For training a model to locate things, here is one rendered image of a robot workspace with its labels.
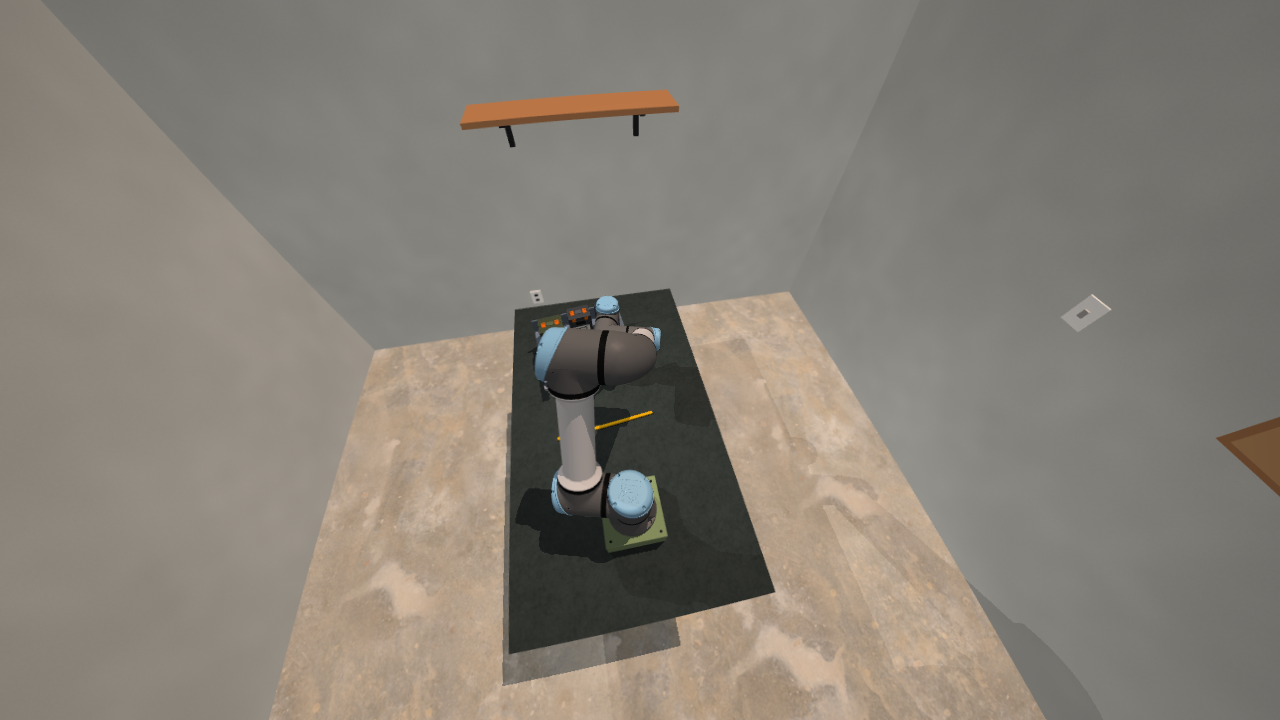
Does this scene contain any grey metal shelf rack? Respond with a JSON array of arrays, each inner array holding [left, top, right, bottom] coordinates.
[[531, 307, 625, 391]]

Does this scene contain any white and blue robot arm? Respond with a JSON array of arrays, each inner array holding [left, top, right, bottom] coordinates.
[[535, 296, 660, 537]]

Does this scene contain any olive green storage case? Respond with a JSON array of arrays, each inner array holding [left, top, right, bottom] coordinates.
[[538, 315, 564, 337]]

